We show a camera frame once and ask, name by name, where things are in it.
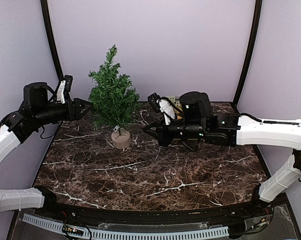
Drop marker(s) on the black frame post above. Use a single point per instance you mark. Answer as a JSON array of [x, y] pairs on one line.
[[249, 52], [51, 38]]

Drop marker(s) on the small green christmas tree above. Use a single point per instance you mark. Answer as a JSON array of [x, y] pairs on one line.
[[113, 96]]

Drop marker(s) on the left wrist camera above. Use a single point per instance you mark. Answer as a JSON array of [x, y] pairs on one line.
[[63, 89]]

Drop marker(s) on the green plastic basket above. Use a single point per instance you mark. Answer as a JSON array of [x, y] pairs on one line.
[[176, 103]]

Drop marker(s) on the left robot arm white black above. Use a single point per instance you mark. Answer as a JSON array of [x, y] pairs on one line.
[[14, 131]]

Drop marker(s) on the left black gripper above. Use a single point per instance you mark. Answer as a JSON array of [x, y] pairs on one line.
[[81, 102]]

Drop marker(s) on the round wooden tree base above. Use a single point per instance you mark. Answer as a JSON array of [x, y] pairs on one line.
[[121, 141]]

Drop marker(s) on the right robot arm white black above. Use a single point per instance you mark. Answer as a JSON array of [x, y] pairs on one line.
[[244, 129]]

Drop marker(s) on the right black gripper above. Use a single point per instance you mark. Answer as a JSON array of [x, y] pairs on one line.
[[162, 137]]

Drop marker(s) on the black front rail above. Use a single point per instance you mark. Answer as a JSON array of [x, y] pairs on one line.
[[224, 215]]

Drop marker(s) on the left black frame post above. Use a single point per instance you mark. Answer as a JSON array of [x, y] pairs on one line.
[[51, 38]]

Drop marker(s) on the right black frame post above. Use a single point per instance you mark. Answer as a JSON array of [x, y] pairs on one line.
[[249, 52]]

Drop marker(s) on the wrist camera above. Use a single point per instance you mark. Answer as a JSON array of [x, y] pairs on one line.
[[63, 89], [162, 105]]

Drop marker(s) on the white slotted cable duct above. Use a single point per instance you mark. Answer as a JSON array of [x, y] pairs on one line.
[[74, 232]]

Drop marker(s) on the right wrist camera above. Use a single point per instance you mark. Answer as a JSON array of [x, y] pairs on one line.
[[162, 105]]

